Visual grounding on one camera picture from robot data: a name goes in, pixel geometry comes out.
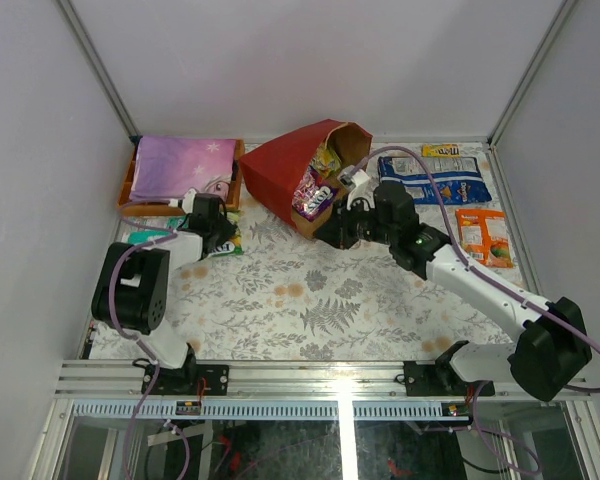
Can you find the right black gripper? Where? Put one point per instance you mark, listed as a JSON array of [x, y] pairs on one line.
[[336, 232]]

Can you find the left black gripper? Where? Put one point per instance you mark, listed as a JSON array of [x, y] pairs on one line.
[[225, 232]]

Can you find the green yellow snack packet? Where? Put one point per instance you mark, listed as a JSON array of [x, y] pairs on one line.
[[229, 241]]

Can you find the purple Fox's berries packet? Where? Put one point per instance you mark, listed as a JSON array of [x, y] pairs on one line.
[[313, 195]]

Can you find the red brown paper bag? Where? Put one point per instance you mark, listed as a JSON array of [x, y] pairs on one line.
[[273, 170]]

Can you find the teal red snack packet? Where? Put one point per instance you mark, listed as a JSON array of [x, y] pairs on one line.
[[152, 228]]

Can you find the yellow M&M candy packet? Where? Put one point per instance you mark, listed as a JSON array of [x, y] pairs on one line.
[[450, 150]]

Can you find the blue Doritos chip bag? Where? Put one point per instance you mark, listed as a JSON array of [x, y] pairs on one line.
[[459, 180]]

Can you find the orange snack packet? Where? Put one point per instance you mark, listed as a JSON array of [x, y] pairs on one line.
[[483, 235]]

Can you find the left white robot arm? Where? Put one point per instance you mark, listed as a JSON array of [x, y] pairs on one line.
[[131, 292]]

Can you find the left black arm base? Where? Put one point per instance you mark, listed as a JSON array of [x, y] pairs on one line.
[[192, 379]]

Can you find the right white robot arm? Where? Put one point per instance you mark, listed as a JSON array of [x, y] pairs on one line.
[[547, 348]]

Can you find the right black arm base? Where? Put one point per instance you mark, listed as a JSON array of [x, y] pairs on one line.
[[436, 379]]

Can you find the purple Frozen fabric cloth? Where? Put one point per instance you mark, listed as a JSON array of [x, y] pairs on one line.
[[170, 166]]

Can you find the floral patterned table mat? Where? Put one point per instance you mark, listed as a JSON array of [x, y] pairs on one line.
[[284, 297]]

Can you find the orange plastic tray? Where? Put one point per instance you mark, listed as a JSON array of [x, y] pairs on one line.
[[159, 207]]

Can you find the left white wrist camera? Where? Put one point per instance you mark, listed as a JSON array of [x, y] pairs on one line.
[[184, 204]]

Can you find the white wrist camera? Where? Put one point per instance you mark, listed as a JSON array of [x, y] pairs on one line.
[[354, 179], [184, 204]]

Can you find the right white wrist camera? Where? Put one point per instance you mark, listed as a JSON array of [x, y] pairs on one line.
[[354, 179]]

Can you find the aluminium front rail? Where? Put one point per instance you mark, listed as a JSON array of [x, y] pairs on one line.
[[248, 380]]

